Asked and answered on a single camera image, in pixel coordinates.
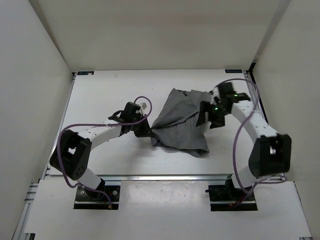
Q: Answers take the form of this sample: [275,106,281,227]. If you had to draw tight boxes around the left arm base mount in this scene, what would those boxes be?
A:
[73,185,121,210]

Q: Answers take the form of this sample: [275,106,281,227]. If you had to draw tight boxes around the blue label right corner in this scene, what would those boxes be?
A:
[225,69,243,74]

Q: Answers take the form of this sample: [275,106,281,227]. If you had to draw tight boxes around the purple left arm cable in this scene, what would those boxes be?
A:
[56,96,154,210]

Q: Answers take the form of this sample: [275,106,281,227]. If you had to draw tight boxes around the blue label left corner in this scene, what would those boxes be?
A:
[77,71,94,76]

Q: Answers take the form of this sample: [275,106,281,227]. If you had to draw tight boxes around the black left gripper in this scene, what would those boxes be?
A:
[129,113,154,138]

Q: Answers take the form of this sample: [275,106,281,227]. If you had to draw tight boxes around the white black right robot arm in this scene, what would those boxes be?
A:
[196,79,292,200]

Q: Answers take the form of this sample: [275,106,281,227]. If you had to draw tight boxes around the grey pleated skirt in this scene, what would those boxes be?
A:
[151,88,211,158]

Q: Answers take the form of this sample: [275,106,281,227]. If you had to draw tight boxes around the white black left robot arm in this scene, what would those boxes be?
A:
[49,102,154,200]

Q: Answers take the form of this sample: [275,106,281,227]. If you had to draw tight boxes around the left side aluminium rail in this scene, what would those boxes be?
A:
[40,72,77,180]

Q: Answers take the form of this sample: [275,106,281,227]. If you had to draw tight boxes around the right side aluminium rail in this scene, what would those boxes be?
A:
[244,71,292,179]

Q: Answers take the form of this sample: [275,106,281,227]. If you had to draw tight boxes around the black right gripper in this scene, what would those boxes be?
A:
[195,100,229,129]

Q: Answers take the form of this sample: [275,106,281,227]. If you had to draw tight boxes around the aluminium table edge rail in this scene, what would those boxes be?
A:
[41,173,287,182]

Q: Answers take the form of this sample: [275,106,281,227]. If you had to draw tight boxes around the white front cover panel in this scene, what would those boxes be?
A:
[25,180,312,240]

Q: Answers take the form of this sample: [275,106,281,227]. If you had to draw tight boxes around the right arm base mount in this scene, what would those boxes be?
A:
[205,176,258,212]

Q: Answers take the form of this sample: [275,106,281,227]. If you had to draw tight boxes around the blue label corner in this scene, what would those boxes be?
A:
[225,69,243,74]
[77,71,94,76]

